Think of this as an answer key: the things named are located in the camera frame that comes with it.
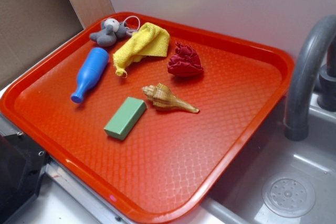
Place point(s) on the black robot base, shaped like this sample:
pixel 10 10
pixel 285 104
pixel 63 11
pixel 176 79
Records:
pixel 23 164

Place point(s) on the crumpled dark red cloth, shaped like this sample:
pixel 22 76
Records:
pixel 185 62

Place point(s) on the yellow cloth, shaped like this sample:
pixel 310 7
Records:
pixel 149 41

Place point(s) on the brown striped conch shell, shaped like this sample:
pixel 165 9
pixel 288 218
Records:
pixel 163 99

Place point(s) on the red plastic tray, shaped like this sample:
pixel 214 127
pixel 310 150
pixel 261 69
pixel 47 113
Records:
pixel 169 160

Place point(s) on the green rectangular block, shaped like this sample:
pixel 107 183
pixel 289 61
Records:
pixel 125 118

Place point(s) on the blue plastic bottle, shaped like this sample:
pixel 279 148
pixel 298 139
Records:
pixel 90 73

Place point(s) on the grey plush elephant toy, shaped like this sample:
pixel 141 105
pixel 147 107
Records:
pixel 112 30

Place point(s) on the grey toy faucet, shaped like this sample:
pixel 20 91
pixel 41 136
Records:
pixel 315 66

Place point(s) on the grey toy sink basin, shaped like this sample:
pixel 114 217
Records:
pixel 237 196

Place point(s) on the sink drain strainer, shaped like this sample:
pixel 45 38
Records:
pixel 288 195

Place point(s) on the cardboard panel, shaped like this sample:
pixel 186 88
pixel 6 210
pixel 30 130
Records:
pixel 31 29

